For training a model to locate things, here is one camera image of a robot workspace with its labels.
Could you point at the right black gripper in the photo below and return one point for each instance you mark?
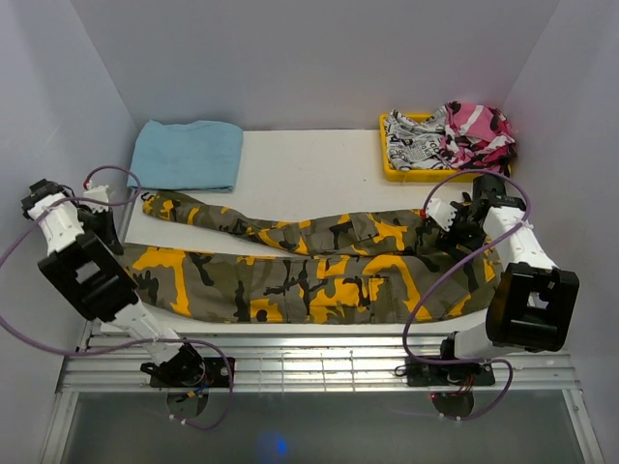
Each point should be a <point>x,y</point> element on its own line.
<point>450,240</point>

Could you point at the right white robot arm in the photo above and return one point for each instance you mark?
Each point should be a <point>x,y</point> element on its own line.
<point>533,304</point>

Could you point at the yellow camouflage trousers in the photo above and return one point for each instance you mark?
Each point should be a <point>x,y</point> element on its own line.
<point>349,269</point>

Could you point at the newspaper print trousers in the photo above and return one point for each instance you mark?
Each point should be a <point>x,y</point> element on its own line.
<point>416,145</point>

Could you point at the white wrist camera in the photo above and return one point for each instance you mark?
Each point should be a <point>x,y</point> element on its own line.
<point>445,214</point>
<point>98,197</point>

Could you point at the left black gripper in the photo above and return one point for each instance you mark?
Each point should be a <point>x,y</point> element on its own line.
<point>109,232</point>

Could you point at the pink camouflage trousers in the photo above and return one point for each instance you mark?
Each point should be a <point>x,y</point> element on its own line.
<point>477,137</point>

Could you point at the aluminium mounting rail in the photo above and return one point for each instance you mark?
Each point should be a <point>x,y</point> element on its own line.
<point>311,364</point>

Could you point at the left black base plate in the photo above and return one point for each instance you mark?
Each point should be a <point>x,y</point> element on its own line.
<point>210,373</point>

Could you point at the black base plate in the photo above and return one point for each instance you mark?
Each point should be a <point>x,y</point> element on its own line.
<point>210,373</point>
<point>423,374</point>

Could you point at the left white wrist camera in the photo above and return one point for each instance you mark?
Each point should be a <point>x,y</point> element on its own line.
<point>98,197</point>

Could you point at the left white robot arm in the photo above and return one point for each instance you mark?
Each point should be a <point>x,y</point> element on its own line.
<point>81,263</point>

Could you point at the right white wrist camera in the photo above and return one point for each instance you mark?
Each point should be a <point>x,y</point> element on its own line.
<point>445,214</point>

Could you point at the yellow plastic tray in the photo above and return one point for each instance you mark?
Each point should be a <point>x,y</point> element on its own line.
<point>417,175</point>

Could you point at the folded light blue cloth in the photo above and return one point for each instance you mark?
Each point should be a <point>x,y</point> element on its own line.
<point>203,155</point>

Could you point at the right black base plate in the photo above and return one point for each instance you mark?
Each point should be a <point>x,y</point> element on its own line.
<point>423,374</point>

